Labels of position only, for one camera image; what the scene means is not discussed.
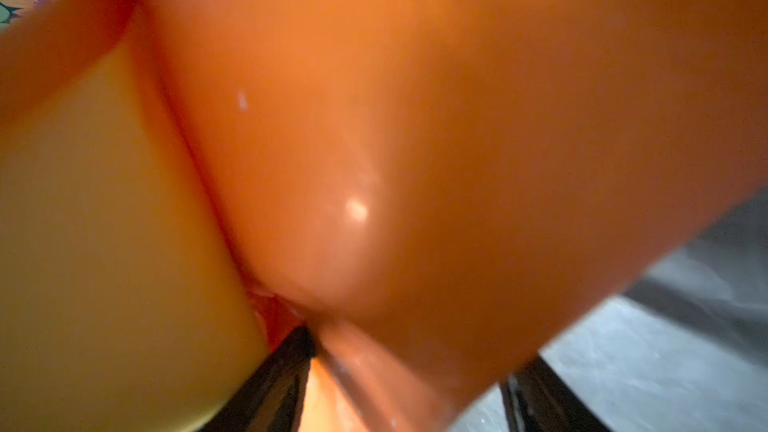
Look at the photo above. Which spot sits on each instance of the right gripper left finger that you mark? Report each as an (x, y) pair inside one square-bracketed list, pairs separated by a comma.
[(272, 398)]

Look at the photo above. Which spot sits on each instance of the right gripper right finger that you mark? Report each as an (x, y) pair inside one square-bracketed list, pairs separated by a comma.
[(536, 399)]

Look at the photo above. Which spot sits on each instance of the yellow orange wrapping paper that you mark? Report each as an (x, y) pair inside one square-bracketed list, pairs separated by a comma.
[(434, 188)]

